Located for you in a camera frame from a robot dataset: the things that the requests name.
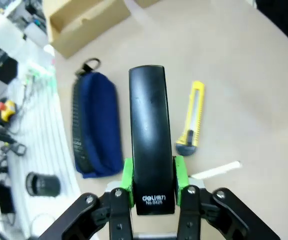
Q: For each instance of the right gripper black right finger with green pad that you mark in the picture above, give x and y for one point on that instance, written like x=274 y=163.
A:
x=191 y=217

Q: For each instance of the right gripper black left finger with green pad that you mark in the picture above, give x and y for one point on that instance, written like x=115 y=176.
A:
x=114 y=220

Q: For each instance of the navy blue zipper pouch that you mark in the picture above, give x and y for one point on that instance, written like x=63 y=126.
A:
x=99 y=125

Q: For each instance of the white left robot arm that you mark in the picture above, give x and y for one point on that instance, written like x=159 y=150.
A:
x=6 y=35

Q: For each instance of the black box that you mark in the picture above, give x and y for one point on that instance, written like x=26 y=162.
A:
x=6 y=70

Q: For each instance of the open brown cardboard box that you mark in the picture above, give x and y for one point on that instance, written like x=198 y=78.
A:
x=84 y=25

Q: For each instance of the white stick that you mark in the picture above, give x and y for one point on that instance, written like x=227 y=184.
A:
x=219 y=170

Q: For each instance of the black cylinder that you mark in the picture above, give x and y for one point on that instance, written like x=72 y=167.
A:
x=42 y=184

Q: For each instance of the white ribbed panel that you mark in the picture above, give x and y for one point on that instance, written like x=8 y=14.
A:
x=46 y=140

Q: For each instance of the yellow utility knife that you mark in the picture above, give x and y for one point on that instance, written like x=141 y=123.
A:
x=196 y=110

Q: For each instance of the black clamp tool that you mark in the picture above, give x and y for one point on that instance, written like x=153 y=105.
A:
x=4 y=140

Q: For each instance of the yellow emergency stop button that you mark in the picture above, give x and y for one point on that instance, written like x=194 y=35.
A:
x=7 y=108

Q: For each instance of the small cardboard piece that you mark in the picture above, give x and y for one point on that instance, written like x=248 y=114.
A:
x=147 y=2

